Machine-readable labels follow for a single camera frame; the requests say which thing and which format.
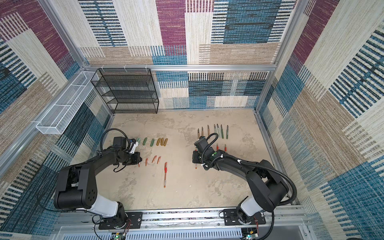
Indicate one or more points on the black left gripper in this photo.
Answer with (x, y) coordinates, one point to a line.
(137, 158)

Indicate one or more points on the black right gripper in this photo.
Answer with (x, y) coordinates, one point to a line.
(195, 159)

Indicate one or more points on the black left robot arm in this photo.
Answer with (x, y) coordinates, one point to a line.
(77, 186)

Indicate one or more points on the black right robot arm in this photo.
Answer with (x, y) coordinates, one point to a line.
(267, 185)

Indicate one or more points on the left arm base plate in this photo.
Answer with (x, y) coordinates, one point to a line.
(130, 220)

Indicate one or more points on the black wire mesh shelf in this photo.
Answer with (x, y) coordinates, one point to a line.
(127, 91)

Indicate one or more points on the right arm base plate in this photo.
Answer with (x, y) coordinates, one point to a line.
(234, 217)

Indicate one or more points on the white wire mesh basket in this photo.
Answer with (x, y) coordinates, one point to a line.
(59, 116)

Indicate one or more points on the aluminium mounting rail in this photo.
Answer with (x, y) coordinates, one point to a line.
(190, 218)

